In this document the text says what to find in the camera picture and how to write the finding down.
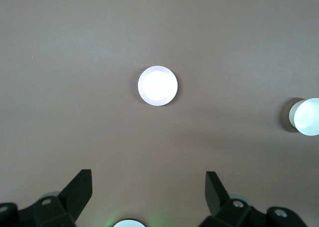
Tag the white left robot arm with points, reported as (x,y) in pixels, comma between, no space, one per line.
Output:
(128,224)

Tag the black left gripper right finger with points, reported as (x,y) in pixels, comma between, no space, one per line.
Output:
(216,197)

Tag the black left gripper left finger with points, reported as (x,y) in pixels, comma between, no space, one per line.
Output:
(74,194)

